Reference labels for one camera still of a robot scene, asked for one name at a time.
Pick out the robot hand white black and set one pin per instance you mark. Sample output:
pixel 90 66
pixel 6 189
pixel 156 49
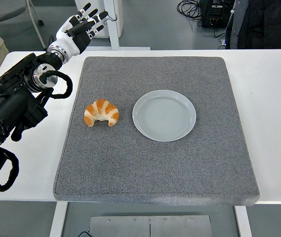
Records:
pixel 66 42

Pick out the croissant bread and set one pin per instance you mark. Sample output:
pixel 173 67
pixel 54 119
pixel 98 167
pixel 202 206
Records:
pixel 105 109

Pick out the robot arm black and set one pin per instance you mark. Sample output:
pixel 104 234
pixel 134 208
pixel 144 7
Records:
pixel 9 106

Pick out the grey round plate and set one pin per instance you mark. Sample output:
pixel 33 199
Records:
pixel 165 116

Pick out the grey metal plate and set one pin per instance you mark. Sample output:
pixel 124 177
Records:
pixel 150 227

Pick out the white cabinet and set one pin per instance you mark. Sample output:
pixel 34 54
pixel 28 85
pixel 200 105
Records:
pixel 98 3

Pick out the grey office chair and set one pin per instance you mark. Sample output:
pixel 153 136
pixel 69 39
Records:
pixel 9 10

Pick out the black electronics box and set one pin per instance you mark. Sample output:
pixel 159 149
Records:
pixel 214 12

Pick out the grey felt mat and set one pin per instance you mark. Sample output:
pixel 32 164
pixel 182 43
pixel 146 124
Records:
pixel 155 168

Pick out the white table leg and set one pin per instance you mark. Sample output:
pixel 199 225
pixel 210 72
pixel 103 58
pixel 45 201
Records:
pixel 244 222
pixel 57 219

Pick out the white post with foot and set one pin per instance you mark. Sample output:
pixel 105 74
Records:
pixel 113 32

